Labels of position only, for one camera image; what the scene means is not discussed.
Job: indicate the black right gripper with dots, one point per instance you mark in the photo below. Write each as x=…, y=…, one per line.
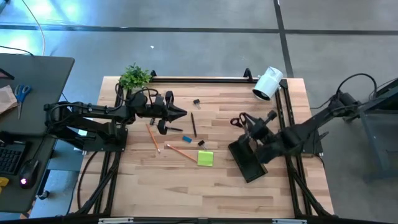
x=259, y=130

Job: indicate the dark metal side stand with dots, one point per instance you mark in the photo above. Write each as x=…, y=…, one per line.
x=377, y=146

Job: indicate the black keyboard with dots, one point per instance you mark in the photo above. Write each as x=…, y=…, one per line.
x=9, y=158

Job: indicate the black table frame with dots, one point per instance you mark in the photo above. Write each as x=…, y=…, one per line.
x=202, y=80

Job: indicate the brown paper bag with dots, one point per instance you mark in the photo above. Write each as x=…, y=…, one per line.
x=6, y=99

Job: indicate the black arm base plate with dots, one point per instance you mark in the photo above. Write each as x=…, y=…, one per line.
x=314, y=146
x=93, y=146

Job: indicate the orange pencil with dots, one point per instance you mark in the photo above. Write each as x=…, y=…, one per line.
x=152, y=137
x=182, y=152

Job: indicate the silver frame bracket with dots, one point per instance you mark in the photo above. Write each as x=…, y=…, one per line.
x=289, y=221
x=115, y=220

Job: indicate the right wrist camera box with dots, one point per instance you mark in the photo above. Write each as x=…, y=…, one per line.
x=272, y=115

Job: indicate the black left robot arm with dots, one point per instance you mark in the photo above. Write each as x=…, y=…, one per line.
x=93, y=109

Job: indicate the yellow object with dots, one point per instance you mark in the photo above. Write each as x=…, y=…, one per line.
x=3, y=182

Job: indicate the green sticky note pad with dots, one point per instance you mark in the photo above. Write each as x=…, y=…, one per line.
x=205, y=158

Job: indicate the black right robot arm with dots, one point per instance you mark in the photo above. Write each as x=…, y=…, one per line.
x=298, y=133

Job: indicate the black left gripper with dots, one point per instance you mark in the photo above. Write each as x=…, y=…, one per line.
x=158, y=109

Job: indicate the blue eraser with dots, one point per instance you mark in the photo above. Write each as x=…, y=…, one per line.
x=186, y=139

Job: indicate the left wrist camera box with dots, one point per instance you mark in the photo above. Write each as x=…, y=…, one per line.
x=161, y=127

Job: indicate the black marker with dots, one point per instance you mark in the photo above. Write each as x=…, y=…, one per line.
x=177, y=128

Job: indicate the black computer mouse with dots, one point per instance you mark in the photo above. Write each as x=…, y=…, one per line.
x=29, y=172

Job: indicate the black caster wheel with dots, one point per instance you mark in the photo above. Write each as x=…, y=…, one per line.
x=44, y=195

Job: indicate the thin black pen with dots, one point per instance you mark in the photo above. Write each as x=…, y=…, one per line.
x=193, y=124

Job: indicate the green potted plant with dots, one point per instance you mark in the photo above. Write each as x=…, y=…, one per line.
x=134, y=77

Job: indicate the black side desk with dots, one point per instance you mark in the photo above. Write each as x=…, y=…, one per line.
x=46, y=93

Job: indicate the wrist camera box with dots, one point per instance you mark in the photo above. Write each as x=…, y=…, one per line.
x=161, y=127
x=272, y=115

